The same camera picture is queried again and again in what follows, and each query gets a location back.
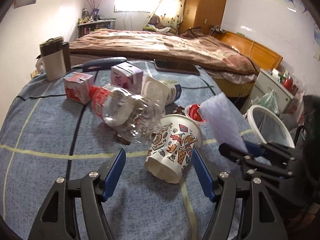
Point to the colourful patterned paper cup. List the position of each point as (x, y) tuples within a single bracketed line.
[(170, 152)]

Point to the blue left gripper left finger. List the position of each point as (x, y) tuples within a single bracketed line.
[(111, 171)]

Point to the teddy bear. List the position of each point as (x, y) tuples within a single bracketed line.
[(156, 22)]

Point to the clear plastic bottle red label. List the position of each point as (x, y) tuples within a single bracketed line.
[(135, 117)]

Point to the white yogurt cup blue label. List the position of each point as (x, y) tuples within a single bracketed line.
[(164, 92)]

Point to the dark blue glasses case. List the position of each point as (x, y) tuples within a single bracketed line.
[(102, 64)]

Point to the small brown wrapper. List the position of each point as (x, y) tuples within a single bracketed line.
[(121, 139)]

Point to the wooden headboard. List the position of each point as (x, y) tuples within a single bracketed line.
[(264, 57)]

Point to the purple white milk carton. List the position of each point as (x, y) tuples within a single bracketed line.
[(127, 76)]

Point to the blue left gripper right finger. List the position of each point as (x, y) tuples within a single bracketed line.
[(203, 175)]

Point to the white nightstand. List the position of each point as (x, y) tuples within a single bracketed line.
[(264, 84)]

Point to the green plastic bag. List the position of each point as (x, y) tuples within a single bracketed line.
[(269, 101)]

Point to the brown bed blanket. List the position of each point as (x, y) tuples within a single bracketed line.
[(192, 47)]

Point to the red can on nightstand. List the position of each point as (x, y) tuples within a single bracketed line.
[(288, 83)]

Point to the brown snack wrapper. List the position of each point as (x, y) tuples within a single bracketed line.
[(179, 110)]

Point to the floral curtain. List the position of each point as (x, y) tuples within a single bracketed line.
[(170, 13)]

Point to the black smartphone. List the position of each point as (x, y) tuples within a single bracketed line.
[(176, 67)]

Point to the red white milk carton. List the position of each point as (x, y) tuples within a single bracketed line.
[(77, 86)]

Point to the white brown travel mug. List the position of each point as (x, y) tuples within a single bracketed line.
[(55, 55)]

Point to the wooden wardrobe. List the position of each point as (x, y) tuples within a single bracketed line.
[(202, 13)]

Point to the white trash bin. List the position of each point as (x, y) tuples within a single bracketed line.
[(268, 127)]

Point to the blue plaid tablecloth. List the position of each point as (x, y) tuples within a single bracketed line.
[(46, 136)]

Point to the clear jelly cup red lid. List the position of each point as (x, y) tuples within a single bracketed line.
[(193, 112)]

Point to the cluttered shelf desk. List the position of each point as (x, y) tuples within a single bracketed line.
[(90, 23)]

